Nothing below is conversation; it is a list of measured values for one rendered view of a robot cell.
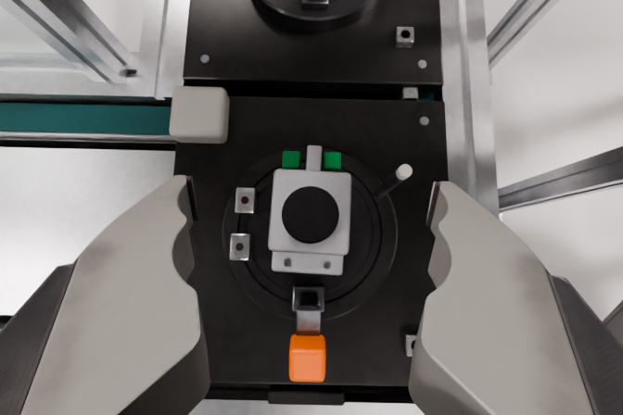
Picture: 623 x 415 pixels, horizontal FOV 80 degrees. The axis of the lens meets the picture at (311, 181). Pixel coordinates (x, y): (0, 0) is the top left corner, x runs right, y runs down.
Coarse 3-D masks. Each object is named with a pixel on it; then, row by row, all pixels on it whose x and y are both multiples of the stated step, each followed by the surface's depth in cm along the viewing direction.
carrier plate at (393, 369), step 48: (240, 96) 34; (192, 144) 33; (240, 144) 33; (288, 144) 33; (336, 144) 33; (384, 144) 33; (432, 144) 33; (192, 240) 31; (432, 240) 32; (240, 288) 31; (384, 288) 31; (432, 288) 31; (240, 336) 30; (288, 336) 30; (336, 336) 30; (384, 336) 30; (336, 384) 29; (384, 384) 29
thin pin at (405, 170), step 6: (402, 168) 22; (408, 168) 22; (396, 174) 23; (402, 174) 22; (408, 174) 22; (390, 180) 24; (396, 180) 23; (402, 180) 23; (384, 186) 26; (390, 186) 25; (378, 192) 28; (384, 192) 27
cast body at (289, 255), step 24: (312, 168) 25; (288, 192) 21; (312, 192) 20; (336, 192) 21; (288, 216) 19; (312, 216) 19; (336, 216) 19; (288, 240) 20; (312, 240) 19; (336, 240) 20; (288, 264) 23; (312, 264) 23; (336, 264) 23
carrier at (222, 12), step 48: (192, 0) 36; (240, 0) 36; (288, 0) 34; (336, 0) 34; (384, 0) 36; (432, 0) 36; (192, 48) 35; (240, 48) 35; (288, 48) 35; (336, 48) 35; (384, 48) 35; (432, 48) 35
